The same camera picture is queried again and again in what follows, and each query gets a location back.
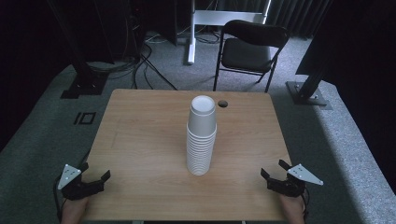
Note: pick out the black metal stand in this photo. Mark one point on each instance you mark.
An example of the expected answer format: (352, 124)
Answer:
(308, 90)
(85, 81)

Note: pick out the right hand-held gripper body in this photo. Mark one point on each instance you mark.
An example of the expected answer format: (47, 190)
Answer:
(292, 183)

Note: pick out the dark round table grommet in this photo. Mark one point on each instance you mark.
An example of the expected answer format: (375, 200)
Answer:
(222, 104)

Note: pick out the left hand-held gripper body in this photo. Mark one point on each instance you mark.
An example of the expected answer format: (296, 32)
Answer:
(76, 186)

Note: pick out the white metal desk frame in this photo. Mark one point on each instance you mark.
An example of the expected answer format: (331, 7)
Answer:
(218, 17)

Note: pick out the person's right hand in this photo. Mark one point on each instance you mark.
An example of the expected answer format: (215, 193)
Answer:
(292, 210)

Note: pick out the black folding chair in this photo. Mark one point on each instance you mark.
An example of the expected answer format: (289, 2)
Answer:
(246, 53)

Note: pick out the person's left hand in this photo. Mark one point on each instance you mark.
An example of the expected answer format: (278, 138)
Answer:
(74, 211)

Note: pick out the black computer tower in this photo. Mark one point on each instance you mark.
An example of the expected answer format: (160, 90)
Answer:
(166, 21)

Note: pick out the stack of white paper cups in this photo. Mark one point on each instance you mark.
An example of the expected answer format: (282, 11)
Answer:
(200, 146)

